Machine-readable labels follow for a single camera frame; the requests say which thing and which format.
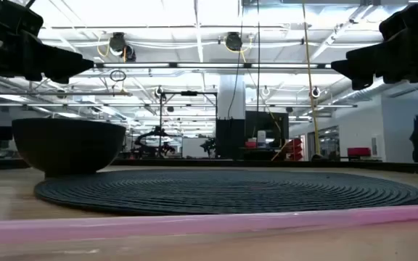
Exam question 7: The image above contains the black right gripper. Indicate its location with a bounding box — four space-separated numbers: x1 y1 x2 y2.
331 0 418 91

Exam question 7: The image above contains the black bowl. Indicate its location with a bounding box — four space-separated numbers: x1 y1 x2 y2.
12 117 127 178

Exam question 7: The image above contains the pink drinking straw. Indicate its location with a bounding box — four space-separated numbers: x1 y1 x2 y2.
0 204 418 247

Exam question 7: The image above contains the red storage bin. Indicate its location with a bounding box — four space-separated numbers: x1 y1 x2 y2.
347 146 372 159

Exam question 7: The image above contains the red shelf unit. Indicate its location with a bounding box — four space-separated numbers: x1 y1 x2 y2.
284 137 304 162

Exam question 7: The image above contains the black upright panel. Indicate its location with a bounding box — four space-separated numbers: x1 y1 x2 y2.
245 110 290 149

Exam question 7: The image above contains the dark blue woven placemat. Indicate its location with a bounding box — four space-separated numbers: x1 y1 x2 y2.
33 169 418 215

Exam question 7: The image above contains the yellow hanging strap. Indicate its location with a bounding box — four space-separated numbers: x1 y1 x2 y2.
301 0 323 160

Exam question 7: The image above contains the black ceiling cable reel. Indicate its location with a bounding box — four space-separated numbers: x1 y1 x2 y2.
224 31 244 52
108 31 137 62

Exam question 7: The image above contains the black metal frame stand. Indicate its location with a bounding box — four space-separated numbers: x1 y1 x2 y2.
159 90 218 157

